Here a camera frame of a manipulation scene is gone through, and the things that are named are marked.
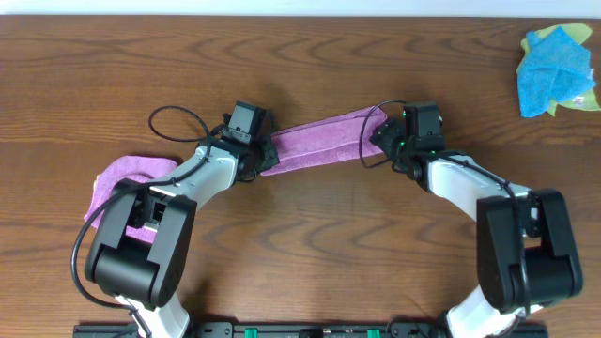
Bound purple microfiber cloth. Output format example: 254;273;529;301
261;107;371;177

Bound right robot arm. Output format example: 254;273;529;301
360;101;583;338

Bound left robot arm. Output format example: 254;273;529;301
83;101;279;337

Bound folded purple cloth stack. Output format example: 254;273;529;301
84;155;177;221

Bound blue microfiber cloth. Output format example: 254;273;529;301
516;25;597;118

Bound yellow-green microfiber cloth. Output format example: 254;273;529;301
516;23;601;117

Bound right black camera cable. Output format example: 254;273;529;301
358;99;532;320

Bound black camera cable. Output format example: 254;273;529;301
69;105;226;338
358;99;532;320

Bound left black camera cable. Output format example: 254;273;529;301
69;105;226;338

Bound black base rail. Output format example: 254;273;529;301
72;320;549;338

